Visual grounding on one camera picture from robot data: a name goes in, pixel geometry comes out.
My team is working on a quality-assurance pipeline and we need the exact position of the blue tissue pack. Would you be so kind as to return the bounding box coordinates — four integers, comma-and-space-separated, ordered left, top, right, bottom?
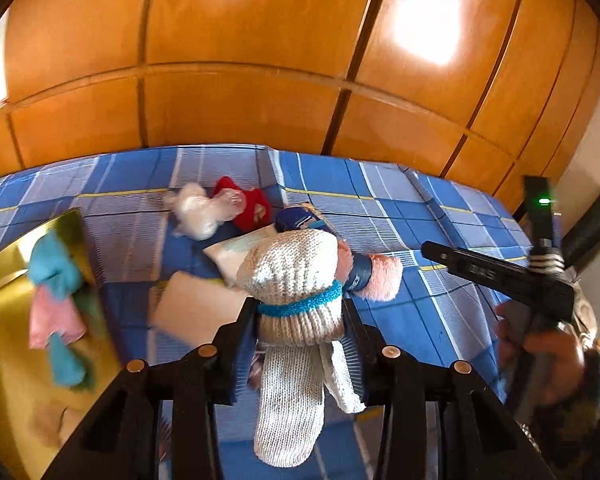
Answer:
274, 206, 332, 235

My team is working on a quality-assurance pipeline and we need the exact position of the white knit sock roll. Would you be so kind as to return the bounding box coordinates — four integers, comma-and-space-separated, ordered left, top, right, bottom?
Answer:
236, 230, 367, 466

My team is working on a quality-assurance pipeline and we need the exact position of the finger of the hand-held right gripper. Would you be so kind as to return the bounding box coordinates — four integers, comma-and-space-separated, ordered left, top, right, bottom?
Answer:
421, 241, 576, 322

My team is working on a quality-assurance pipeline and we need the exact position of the teal cloth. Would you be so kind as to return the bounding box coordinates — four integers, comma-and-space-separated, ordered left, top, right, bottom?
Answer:
28, 232, 89, 301
47, 334, 97, 392

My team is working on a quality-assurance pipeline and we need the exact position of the white plastic-wrapped bundle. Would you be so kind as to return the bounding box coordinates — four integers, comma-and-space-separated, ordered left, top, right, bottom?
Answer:
164, 182, 246, 241

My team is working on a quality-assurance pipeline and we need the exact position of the person's right forearm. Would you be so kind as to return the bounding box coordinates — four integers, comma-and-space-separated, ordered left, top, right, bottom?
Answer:
520, 345, 600, 480

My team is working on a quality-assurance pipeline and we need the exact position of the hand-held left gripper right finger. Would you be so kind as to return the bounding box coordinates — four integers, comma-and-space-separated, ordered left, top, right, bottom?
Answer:
342, 300, 556, 480

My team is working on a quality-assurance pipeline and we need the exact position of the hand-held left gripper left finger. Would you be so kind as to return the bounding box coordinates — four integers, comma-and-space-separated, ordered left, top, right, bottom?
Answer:
42, 299, 261, 480

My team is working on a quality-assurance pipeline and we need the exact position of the red sock roll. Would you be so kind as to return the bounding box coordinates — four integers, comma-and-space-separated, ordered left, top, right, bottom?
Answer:
211, 176, 272, 234

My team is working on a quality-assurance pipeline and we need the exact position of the person's right hand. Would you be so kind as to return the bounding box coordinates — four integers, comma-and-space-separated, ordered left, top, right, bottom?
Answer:
495, 301, 588, 405

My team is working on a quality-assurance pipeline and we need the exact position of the pale paper packet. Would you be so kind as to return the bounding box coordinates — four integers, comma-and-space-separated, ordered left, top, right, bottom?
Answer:
202, 225, 281, 288

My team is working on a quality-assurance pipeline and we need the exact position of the wooden wardrobe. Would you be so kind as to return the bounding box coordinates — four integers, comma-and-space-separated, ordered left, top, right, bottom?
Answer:
0, 0, 600, 213

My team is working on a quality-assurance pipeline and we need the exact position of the pink cloth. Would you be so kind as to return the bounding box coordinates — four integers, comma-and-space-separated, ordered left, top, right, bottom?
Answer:
28, 285, 89, 351

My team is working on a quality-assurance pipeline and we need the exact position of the blue plaid bed sheet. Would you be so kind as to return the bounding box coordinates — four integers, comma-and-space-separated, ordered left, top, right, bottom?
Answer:
0, 144, 567, 480

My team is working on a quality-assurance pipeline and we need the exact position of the gold-lined maroon box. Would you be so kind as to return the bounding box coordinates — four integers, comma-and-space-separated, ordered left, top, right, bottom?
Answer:
0, 207, 127, 480

